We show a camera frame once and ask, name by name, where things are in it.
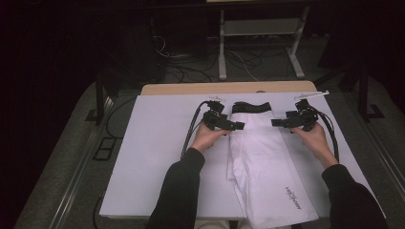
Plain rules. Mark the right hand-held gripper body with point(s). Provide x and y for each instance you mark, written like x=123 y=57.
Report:
x=305 y=117

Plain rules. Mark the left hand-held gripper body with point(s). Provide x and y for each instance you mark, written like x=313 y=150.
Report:
x=214 y=117

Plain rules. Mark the white pants with black waistband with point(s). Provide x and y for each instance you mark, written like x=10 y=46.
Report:
x=264 y=165

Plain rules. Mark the person's left hand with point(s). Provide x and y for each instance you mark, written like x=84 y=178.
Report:
x=207 y=138

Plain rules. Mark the person's right hand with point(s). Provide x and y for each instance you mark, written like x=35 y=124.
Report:
x=316 y=143

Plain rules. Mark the wooden table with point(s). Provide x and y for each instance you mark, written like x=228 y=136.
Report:
x=223 y=87

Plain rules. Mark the black metal stand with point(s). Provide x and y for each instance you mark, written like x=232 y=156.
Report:
x=363 y=92
x=99 y=95

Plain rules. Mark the white board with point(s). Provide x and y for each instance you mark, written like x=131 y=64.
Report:
x=153 y=159

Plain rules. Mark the white metal stand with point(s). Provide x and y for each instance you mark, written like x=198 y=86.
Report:
x=261 y=27

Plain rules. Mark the metal floor rail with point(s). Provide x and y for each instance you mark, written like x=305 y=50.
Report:
x=74 y=187

